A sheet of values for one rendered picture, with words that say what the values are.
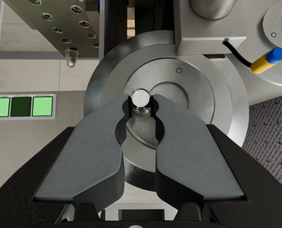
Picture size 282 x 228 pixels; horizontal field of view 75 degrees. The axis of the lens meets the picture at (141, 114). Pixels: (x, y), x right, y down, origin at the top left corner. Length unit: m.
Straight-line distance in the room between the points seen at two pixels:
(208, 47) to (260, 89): 0.08
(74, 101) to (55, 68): 2.44
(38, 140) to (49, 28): 0.28
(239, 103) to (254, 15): 0.09
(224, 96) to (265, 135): 0.20
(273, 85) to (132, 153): 0.14
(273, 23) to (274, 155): 0.20
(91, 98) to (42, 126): 0.40
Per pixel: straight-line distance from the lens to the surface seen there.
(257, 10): 0.24
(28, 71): 3.11
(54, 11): 0.44
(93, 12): 0.39
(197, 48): 0.17
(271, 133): 0.35
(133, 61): 0.17
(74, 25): 0.47
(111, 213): 0.54
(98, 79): 0.18
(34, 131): 0.58
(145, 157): 0.16
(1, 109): 0.63
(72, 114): 0.54
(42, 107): 0.57
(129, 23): 2.08
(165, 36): 0.19
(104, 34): 0.21
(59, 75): 2.92
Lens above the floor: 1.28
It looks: 8 degrees down
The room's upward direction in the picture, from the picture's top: 179 degrees clockwise
